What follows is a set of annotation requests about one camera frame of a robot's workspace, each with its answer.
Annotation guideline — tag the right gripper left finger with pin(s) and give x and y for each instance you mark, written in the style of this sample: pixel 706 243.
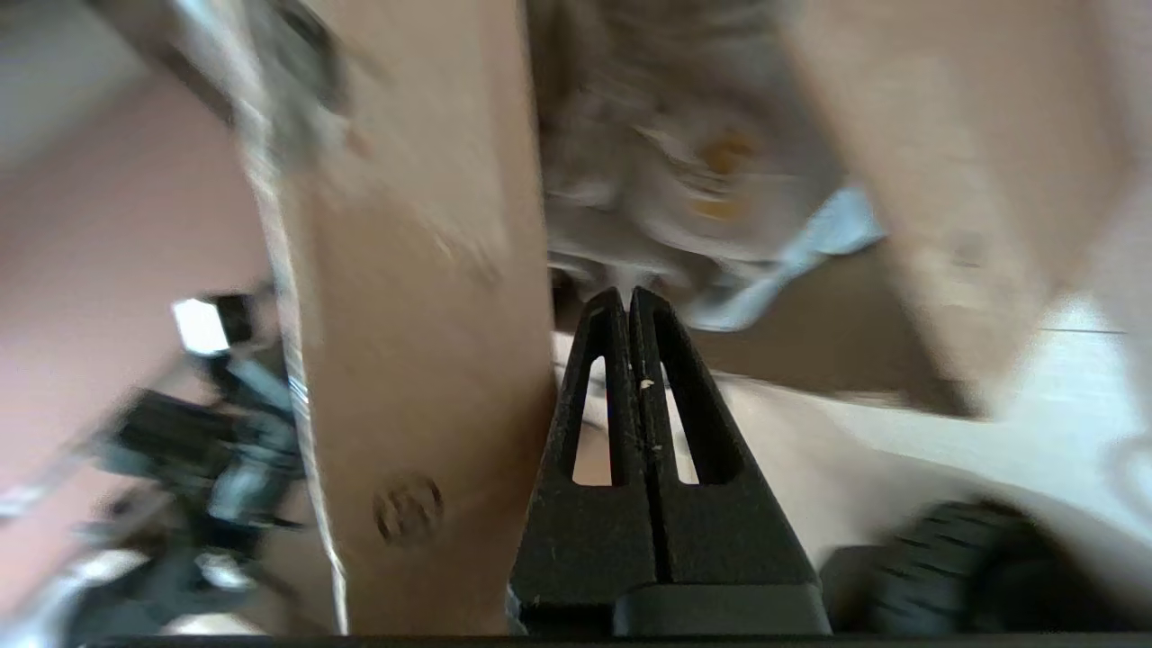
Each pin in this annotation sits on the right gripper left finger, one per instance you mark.
pixel 585 540

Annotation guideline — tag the cardboard shoe box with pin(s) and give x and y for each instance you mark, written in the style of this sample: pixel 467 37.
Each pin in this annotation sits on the cardboard shoe box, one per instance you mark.
pixel 423 315

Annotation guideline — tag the black ribbed robot wheel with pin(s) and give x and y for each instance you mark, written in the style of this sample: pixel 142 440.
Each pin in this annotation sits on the black ribbed robot wheel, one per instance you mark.
pixel 972 567

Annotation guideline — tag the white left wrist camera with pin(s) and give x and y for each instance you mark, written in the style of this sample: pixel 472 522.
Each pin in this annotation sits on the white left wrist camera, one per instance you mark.
pixel 200 326

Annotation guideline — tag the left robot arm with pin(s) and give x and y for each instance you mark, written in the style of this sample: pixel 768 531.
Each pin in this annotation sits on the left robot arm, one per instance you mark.
pixel 180 450

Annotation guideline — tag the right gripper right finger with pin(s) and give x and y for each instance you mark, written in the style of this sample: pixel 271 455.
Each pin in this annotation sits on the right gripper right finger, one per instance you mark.
pixel 729 540

